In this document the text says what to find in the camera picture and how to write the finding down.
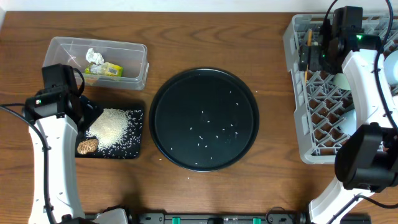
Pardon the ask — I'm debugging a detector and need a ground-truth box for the yellow snack wrapper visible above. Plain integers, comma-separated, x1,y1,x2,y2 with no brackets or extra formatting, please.
85,62,124,77

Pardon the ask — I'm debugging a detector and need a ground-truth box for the grey dishwasher rack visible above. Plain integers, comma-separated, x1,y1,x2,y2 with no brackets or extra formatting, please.
283,14,397,164

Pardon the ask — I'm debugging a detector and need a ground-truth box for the white tissue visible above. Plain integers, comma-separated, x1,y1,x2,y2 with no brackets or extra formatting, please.
85,48,104,65

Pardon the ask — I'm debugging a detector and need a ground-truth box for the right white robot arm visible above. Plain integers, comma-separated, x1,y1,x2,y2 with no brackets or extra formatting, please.
297,6,397,223

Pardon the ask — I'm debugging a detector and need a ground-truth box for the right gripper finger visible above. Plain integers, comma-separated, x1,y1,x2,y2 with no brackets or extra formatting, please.
298,45,308,72
308,45,322,71

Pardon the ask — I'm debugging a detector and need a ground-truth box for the wooden chopstick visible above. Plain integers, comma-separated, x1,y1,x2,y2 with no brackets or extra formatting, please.
304,29,313,84

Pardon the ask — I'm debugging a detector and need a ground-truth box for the pile of white rice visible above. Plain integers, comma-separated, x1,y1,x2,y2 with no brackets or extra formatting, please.
82,109,144,159

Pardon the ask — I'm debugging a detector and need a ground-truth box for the brown shiitake mushroom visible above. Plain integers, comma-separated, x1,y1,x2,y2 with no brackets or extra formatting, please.
77,139,99,155

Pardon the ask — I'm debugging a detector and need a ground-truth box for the blue plastic cup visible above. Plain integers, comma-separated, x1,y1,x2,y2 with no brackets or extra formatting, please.
338,109,357,136

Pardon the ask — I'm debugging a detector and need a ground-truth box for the mint green bowl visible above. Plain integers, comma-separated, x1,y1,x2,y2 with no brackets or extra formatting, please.
333,73,351,91

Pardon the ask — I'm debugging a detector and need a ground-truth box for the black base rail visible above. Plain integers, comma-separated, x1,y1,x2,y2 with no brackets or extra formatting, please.
62,205,372,224

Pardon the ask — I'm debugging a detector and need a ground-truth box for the clear plastic bin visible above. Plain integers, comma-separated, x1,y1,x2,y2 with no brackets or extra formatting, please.
43,37,149,90

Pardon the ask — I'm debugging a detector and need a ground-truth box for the black rectangular tray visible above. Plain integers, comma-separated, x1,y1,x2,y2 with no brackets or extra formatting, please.
75,98,144,159

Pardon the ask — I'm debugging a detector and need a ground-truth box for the light blue bowl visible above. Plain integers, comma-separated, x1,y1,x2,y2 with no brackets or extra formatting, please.
384,58,398,85

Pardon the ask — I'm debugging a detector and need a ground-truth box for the round black tray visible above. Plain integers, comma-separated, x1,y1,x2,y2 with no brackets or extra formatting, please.
149,68,259,172

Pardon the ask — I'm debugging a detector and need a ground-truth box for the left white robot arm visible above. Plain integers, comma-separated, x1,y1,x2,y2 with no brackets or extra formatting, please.
23,64,85,223

